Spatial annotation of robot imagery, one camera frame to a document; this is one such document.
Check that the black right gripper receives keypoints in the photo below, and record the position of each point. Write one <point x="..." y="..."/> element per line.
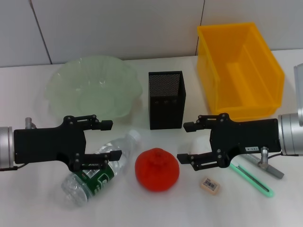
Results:
<point x="248" y="134"/>

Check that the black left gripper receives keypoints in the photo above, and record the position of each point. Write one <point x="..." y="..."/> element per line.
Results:
<point x="47" y="145"/>

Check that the clear green-label water bottle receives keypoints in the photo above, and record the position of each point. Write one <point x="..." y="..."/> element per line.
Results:
<point x="75" y="189"/>

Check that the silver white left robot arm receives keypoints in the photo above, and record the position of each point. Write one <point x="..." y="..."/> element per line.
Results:
<point x="6" y="146"/>

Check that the black mesh pen holder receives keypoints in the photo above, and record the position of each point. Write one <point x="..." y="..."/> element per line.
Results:
<point x="165" y="113"/>

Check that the beige barcode eraser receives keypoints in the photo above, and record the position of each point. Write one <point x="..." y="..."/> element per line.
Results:
<point x="210" y="185"/>

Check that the pale green glass fruit plate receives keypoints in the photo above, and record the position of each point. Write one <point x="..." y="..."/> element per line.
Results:
<point x="94" y="89"/>

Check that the mint green utility knife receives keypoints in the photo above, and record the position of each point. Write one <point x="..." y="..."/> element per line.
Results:
<point x="255" y="183"/>

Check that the grey marker pen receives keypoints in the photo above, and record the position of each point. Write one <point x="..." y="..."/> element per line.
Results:
<point x="275" y="172"/>

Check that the yellow plastic bin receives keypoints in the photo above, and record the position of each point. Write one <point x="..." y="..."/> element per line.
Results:
<point x="236" y="78"/>

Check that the right wrist camera housing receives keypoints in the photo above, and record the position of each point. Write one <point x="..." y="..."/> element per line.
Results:
<point x="298" y="89"/>

